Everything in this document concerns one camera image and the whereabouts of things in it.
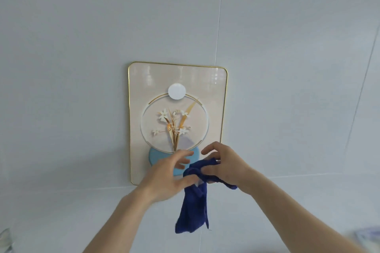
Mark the person's left hand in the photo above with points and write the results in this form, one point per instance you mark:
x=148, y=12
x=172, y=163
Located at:
x=160, y=178

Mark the person's right hand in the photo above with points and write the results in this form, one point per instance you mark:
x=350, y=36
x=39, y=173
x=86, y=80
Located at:
x=230, y=168

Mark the person's left thumb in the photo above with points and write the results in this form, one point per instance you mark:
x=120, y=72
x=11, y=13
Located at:
x=188, y=181

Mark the person's right thumb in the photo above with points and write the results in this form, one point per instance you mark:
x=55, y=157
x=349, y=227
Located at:
x=209, y=170

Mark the dark blue cloth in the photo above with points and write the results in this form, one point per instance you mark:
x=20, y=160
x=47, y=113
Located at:
x=193, y=208

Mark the person's right forearm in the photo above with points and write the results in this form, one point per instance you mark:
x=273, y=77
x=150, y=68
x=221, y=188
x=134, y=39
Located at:
x=292, y=217

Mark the person's left forearm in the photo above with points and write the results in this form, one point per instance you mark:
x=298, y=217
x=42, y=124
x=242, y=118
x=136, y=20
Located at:
x=120, y=223

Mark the gold framed flower picture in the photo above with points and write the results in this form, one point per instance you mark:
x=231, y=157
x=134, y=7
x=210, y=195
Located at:
x=142, y=131

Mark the white round adhesive hook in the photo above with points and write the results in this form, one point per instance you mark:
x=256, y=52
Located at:
x=177, y=91

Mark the white and blue packet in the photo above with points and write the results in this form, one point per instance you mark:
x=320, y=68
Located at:
x=366, y=239

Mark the clear glass container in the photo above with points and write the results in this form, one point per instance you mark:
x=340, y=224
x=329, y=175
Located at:
x=5, y=242

